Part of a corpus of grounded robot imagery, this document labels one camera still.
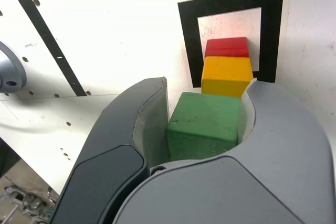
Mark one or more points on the red cube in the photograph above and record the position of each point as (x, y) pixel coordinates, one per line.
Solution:
(227, 47)

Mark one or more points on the green cube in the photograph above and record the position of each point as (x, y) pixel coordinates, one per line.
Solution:
(204, 121)

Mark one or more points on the yellow cube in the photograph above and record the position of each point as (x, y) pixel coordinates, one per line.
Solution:
(225, 74)

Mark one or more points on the black tape strip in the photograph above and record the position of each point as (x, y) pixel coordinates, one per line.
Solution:
(52, 45)

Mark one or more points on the black tape square outline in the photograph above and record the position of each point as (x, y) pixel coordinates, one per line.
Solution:
(189, 37)

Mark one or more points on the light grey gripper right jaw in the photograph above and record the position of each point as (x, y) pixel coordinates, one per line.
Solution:
(262, 182)

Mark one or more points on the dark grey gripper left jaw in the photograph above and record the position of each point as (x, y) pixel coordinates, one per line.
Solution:
(113, 134)

